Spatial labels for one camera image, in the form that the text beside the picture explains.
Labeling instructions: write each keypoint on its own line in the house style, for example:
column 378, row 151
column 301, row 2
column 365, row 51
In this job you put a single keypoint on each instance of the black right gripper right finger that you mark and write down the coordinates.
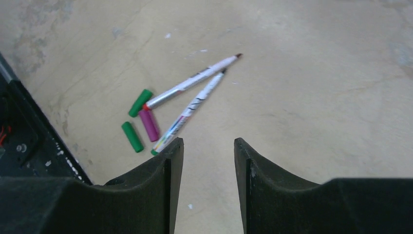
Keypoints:
column 276, row 201

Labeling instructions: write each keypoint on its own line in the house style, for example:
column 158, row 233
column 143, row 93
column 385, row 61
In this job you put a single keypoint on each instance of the magenta pen cap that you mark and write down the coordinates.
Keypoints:
column 150, row 124

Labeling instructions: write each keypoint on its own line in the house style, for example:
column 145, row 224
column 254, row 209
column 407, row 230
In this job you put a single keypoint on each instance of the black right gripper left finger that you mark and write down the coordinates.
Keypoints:
column 141, row 201

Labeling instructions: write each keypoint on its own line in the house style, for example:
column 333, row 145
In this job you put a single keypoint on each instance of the white pen green end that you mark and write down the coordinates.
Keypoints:
column 172, row 132

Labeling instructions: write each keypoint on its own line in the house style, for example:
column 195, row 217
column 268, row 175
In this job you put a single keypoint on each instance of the white pen red end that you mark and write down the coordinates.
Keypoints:
column 190, row 82

